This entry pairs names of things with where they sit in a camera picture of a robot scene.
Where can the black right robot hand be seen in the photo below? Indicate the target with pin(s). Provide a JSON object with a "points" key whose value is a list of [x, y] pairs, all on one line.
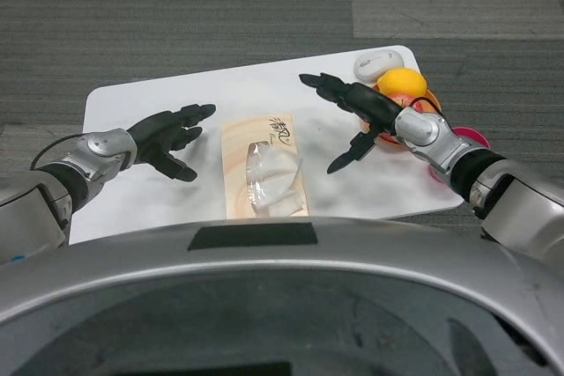
{"points": [[370, 101]]}

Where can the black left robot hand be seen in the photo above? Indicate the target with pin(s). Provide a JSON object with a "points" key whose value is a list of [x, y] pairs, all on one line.
{"points": [[158, 134]]}

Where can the beige swirl tissue box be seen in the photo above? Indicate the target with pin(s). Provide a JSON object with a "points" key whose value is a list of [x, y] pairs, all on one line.
{"points": [[238, 164]]}

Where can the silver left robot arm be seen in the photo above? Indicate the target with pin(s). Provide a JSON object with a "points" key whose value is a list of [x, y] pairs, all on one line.
{"points": [[101, 147]]}

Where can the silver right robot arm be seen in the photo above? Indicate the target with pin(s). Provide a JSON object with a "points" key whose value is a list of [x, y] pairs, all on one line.
{"points": [[423, 129]]}

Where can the red apple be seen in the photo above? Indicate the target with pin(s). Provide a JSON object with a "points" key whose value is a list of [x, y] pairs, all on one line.
{"points": [[398, 98]]}

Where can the white computer mouse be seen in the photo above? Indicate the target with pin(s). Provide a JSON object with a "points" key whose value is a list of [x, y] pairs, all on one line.
{"points": [[376, 65]]}

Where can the yellow lemon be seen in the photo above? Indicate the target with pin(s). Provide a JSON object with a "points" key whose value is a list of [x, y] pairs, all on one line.
{"points": [[403, 81]]}

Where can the orange plate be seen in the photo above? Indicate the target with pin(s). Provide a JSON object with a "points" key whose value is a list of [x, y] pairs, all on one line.
{"points": [[434, 101]]}

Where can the pink round cup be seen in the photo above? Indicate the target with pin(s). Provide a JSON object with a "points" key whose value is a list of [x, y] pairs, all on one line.
{"points": [[473, 134]]}

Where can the silver robot chest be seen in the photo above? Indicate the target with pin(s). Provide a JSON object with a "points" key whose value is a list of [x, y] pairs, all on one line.
{"points": [[282, 270]]}

